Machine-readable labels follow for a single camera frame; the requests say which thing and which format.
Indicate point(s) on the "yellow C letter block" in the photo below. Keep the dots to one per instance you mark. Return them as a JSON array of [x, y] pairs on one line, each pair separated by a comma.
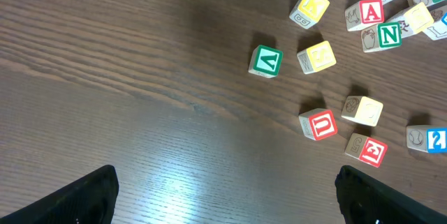
[[362, 110]]

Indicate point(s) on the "red E letter block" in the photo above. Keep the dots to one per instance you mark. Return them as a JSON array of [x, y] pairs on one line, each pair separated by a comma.
[[366, 149]]

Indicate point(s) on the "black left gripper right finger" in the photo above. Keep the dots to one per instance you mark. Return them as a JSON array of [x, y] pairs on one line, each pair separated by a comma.
[[363, 199]]

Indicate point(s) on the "blue 2 number block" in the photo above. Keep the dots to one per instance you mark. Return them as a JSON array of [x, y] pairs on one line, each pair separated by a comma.
[[426, 138]]

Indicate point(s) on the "green V letter block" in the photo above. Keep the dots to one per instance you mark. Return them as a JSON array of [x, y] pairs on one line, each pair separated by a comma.
[[265, 61]]

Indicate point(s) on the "red U block lower left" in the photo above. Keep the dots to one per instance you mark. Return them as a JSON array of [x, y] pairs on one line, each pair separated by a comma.
[[318, 124]]

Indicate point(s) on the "yellow block near P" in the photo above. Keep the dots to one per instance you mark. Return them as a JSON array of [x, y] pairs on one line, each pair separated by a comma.
[[413, 20]]

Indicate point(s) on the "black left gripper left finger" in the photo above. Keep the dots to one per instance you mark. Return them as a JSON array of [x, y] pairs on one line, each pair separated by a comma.
[[90, 199]]

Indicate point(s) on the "red A letter block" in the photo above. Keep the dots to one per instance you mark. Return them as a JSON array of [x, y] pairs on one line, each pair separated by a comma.
[[363, 14]]

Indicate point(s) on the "green N letter block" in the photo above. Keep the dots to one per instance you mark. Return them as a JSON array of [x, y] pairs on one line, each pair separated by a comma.
[[379, 37]]

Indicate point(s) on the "yellow S letter block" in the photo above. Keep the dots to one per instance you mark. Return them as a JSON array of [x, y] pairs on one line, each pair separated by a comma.
[[316, 58]]

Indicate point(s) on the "blue P letter block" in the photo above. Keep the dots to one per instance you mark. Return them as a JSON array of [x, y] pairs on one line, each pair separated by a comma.
[[437, 30]]

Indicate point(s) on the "yellow far left block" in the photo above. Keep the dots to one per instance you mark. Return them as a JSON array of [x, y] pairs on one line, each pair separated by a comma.
[[307, 13]]

